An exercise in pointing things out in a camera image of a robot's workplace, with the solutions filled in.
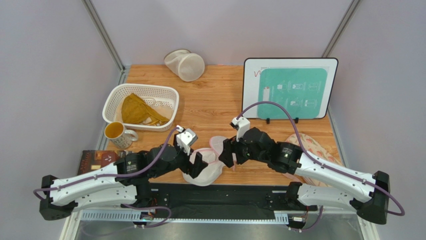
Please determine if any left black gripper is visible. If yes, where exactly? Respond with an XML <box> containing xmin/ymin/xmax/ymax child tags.
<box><xmin>151</xmin><ymin>134</ymin><xmax>209</xmax><ymax>179</ymax></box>

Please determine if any white mesh laundry bag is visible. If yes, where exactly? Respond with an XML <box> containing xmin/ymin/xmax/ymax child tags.
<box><xmin>182</xmin><ymin>136</ymin><xmax>226</xmax><ymax>187</ymax></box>

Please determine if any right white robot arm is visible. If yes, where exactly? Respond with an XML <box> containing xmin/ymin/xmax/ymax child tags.
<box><xmin>218</xmin><ymin>127</ymin><xmax>390</xmax><ymax>225</ymax></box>

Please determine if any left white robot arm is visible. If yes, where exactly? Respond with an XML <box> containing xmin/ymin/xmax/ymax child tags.
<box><xmin>39</xmin><ymin>144</ymin><xmax>209</xmax><ymax>221</ymax></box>

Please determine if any beige mesh laundry bag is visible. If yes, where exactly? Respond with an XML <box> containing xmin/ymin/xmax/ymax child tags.
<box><xmin>163</xmin><ymin>49</ymin><xmax>206</xmax><ymax>82</ymax></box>

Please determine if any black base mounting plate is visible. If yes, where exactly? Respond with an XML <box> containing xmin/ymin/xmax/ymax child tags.
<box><xmin>132</xmin><ymin>183</ymin><xmax>318</xmax><ymax>219</ymax></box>

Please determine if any white plastic basket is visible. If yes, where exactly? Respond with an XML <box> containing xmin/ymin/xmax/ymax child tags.
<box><xmin>102</xmin><ymin>83</ymin><xmax>180</xmax><ymax>132</ymax></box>

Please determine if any mustard yellow cloth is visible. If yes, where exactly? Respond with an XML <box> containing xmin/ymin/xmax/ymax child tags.
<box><xmin>121</xmin><ymin>93</ymin><xmax>170</xmax><ymax>126</ymax></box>

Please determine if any floral pink cloth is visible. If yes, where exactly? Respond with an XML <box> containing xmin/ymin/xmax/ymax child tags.
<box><xmin>282</xmin><ymin>133</ymin><xmax>344</xmax><ymax>187</ymax></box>

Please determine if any patterned ceramic mug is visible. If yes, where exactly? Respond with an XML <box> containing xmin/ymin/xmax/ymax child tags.
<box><xmin>104</xmin><ymin>121</ymin><xmax>139</xmax><ymax>150</ymax></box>

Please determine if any dark brown book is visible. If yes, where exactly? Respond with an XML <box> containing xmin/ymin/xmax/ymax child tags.
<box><xmin>77</xmin><ymin>150</ymin><xmax>129</xmax><ymax>175</ymax></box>

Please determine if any whiteboard with teal sheet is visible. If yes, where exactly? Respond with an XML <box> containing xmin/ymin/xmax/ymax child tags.
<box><xmin>241</xmin><ymin>57</ymin><xmax>339</xmax><ymax>120</ymax></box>

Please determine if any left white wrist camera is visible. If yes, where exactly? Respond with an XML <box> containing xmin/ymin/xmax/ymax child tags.
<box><xmin>173</xmin><ymin>125</ymin><xmax>198</xmax><ymax>156</ymax></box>

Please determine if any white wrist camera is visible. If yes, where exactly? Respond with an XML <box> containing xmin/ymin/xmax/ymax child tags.
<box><xmin>230</xmin><ymin>116</ymin><xmax>251</xmax><ymax>142</ymax></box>
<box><xmin>173</xmin><ymin>125</ymin><xmax>198</xmax><ymax>156</ymax></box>

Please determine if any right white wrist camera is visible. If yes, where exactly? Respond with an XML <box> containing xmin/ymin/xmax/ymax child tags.
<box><xmin>230</xmin><ymin>116</ymin><xmax>251</xmax><ymax>142</ymax></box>

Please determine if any aluminium slotted rail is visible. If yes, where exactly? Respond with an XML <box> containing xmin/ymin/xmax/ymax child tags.
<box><xmin>77</xmin><ymin>208</ymin><xmax>290</xmax><ymax>225</ymax></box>

